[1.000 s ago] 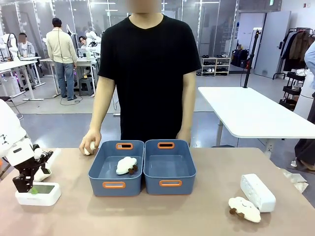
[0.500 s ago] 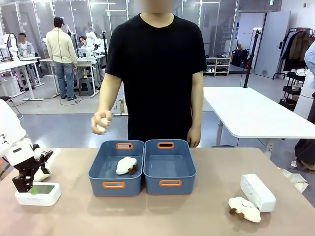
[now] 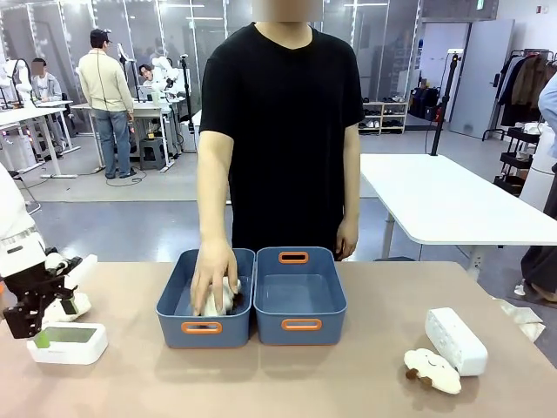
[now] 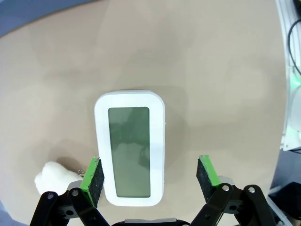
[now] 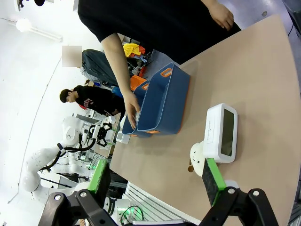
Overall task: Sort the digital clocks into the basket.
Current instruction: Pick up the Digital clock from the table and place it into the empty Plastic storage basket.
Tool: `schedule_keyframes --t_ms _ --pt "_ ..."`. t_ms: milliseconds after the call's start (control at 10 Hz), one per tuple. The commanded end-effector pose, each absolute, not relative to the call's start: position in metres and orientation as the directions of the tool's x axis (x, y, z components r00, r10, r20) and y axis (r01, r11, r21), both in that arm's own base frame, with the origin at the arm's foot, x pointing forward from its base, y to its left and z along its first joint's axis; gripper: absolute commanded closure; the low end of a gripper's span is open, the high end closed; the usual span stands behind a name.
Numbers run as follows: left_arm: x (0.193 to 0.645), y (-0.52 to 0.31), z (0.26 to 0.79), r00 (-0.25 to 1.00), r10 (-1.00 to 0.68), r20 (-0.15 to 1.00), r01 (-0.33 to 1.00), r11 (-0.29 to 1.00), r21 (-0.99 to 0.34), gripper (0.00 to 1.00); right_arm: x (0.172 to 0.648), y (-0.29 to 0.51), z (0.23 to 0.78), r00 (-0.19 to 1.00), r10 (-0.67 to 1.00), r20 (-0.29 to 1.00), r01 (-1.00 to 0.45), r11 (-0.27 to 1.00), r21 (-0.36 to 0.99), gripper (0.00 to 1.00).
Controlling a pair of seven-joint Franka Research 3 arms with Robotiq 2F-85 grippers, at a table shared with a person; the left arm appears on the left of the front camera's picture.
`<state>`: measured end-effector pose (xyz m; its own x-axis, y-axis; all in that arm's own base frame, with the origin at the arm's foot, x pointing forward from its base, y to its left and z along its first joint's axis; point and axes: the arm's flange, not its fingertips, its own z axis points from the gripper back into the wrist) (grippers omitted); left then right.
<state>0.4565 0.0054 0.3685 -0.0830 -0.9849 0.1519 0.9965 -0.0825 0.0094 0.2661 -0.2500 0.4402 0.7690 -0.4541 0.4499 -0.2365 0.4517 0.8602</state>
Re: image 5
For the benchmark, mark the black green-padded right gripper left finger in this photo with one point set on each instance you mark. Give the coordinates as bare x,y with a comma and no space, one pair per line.
100,181

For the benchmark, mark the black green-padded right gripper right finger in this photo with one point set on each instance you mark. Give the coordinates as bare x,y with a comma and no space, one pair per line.
212,181

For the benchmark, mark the person's left forearm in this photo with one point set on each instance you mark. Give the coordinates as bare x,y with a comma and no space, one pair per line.
209,2

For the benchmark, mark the person's right forearm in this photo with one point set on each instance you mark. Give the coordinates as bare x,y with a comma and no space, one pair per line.
115,61

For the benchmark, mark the white globe lamp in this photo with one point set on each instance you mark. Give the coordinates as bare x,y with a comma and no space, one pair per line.
23,24

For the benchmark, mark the white slatted railing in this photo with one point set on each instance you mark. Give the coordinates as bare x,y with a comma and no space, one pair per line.
150,204

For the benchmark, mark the yellow cloth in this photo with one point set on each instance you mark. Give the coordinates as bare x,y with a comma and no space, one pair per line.
131,49

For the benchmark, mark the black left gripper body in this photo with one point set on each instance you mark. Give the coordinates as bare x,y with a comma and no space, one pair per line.
98,133

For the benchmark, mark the person's black shirt torso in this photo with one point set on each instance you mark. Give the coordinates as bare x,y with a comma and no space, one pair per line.
152,26

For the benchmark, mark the large white digital clock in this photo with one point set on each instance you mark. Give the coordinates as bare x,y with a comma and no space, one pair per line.
215,134

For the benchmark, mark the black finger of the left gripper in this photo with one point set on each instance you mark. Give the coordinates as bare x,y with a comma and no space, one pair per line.
108,127
103,142

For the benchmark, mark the small white digital clock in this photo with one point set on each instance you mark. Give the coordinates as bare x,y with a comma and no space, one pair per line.
122,138

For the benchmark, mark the person's left hand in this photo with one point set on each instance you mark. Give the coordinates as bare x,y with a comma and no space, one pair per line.
222,16

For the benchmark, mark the orange box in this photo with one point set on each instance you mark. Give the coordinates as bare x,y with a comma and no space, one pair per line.
136,82

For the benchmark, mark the person in black hoodie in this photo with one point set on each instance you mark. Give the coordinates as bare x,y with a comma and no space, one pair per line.
94,101

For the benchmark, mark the white plush toy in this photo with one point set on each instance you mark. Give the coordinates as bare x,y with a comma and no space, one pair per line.
196,157

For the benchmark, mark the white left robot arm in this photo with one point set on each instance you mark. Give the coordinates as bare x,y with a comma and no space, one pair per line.
40,162

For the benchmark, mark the person's right hand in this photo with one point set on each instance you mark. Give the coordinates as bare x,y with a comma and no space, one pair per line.
130,106

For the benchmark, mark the person in dark grey jacket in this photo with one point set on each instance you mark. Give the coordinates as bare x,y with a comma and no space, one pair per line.
96,66

